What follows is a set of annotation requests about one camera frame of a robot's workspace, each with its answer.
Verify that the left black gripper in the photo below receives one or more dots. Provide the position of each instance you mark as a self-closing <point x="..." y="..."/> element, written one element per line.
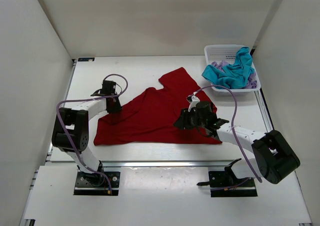
<point x="113" y="106"/>

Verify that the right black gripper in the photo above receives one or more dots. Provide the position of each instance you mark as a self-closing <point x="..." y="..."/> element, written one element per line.
<point x="186" y="119"/>

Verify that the red t-shirt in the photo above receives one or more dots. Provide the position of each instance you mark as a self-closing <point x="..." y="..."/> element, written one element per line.
<point x="150" y="116"/>

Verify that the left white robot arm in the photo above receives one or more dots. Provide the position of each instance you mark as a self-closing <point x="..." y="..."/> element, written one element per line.
<point x="71" y="129"/>

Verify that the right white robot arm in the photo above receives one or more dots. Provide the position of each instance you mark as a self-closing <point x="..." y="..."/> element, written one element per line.
<point x="274" y="159"/>

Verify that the dark label sticker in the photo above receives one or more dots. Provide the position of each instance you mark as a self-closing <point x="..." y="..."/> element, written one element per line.
<point x="86" y="59"/>

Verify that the teal t-shirt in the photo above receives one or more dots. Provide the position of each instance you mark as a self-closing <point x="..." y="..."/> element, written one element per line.
<point x="242" y="58"/>

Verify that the white plastic basket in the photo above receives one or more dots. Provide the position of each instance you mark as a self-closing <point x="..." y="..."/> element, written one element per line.
<point x="227" y="52"/>

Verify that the lavender t-shirt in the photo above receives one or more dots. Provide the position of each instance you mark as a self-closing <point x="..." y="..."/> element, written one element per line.
<point x="231" y="76"/>

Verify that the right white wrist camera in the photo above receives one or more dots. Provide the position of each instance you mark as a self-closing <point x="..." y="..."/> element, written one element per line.
<point x="193" y="101"/>

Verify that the aluminium front rail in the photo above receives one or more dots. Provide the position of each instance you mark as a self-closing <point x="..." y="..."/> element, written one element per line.
<point x="140" y="164"/>

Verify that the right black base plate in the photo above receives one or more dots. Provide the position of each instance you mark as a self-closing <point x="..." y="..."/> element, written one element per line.
<point x="224" y="186"/>

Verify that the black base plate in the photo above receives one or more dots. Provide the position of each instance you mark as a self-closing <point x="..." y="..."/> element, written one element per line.
<point x="224" y="186"/>
<point x="84" y="186"/>

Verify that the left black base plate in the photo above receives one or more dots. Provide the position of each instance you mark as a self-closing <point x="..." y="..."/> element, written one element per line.
<point x="84" y="186"/>

